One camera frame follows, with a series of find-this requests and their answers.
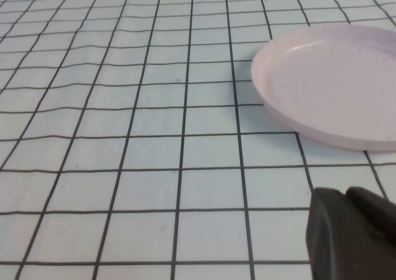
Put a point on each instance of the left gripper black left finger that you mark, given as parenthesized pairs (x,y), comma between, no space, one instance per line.
(334,246)

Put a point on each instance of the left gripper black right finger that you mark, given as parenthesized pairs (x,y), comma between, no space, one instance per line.
(377,212)

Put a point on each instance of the pink round plate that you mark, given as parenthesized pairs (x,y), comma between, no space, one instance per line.
(334,85)

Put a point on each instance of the white black-grid tablecloth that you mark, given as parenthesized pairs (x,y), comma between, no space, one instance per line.
(123,138)

